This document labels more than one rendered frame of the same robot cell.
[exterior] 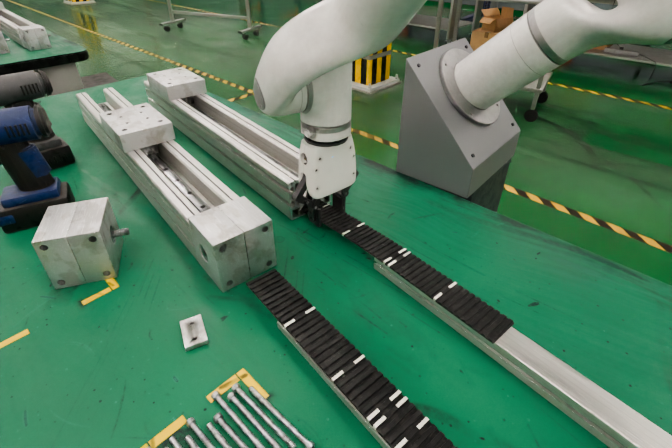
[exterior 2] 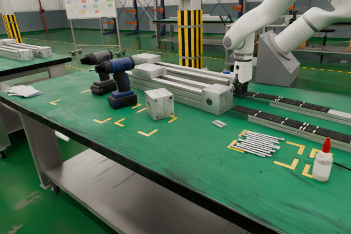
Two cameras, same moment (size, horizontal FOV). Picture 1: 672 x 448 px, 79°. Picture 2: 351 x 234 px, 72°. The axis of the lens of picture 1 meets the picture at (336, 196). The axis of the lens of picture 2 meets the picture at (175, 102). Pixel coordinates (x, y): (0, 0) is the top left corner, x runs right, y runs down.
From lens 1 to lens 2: 0.60 m
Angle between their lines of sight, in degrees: 12
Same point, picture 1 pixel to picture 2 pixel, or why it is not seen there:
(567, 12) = (318, 13)
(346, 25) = (266, 13)
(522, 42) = (302, 25)
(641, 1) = (344, 6)
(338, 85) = (252, 38)
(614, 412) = not seen: outside the picture
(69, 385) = (187, 138)
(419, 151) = (266, 71)
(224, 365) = (237, 129)
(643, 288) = not seen: outside the picture
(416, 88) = (264, 45)
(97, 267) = (169, 110)
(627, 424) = not seen: outside the picture
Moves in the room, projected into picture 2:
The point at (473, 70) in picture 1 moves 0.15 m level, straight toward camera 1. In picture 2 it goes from (283, 38) to (289, 42)
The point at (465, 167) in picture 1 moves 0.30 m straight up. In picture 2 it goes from (287, 73) to (295, 12)
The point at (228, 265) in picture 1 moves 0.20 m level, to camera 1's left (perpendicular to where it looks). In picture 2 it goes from (221, 103) to (172, 107)
